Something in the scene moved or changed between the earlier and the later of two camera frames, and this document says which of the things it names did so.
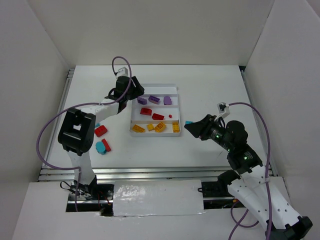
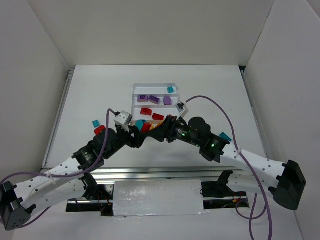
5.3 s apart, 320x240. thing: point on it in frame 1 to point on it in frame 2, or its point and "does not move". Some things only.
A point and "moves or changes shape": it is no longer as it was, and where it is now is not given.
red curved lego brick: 156,116 does not move
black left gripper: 135,90 to 129,136
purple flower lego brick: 167,100 does not move
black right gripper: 203,127 to 170,128
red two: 100,130 does not move
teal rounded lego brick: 100,147 moves or changes shape
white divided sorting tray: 155,111 does not move
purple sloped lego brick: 153,99 does not move
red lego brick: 146,111 does not move
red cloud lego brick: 107,146 moves or changes shape
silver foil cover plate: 143,198 does not move
